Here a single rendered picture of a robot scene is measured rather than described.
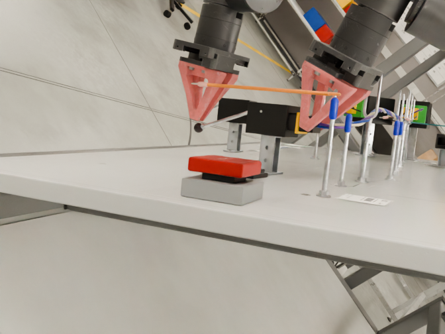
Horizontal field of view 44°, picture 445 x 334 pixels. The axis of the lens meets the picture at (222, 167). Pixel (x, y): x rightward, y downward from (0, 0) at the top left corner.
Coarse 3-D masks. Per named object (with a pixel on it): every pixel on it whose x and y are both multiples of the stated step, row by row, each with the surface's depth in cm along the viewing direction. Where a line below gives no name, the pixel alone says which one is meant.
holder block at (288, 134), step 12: (252, 108) 71; (264, 108) 70; (276, 108) 69; (288, 108) 68; (300, 108) 72; (252, 120) 71; (264, 120) 70; (276, 120) 69; (252, 132) 71; (264, 132) 70; (276, 132) 69; (288, 132) 69
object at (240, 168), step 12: (192, 156) 47; (204, 156) 48; (216, 156) 49; (192, 168) 47; (204, 168) 46; (216, 168) 46; (228, 168) 46; (240, 168) 45; (252, 168) 47; (216, 180) 47; (228, 180) 47; (240, 180) 48
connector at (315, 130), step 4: (292, 116) 69; (296, 116) 68; (288, 120) 69; (292, 120) 69; (288, 124) 69; (292, 124) 69; (288, 128) 69; (292, 128) 69; (300, 128) 68; (316, 128) 69; (320, 128) 70; (308, 132) 68; (312, 132) 68; (316, 132) 69; (320, 132) 70
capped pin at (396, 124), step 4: (396, 124) 80; (396, 128) 80; (396, 132) 80; (396, 136) 80; (396, 140) 80; (392, 148) 80; (392, 152) 80; (392, 156) 80; (392, 160) 80; (392, 164) 80; (392, 168) 80; (392, 172) 80; (388, 176) 80; (392, 176) 80
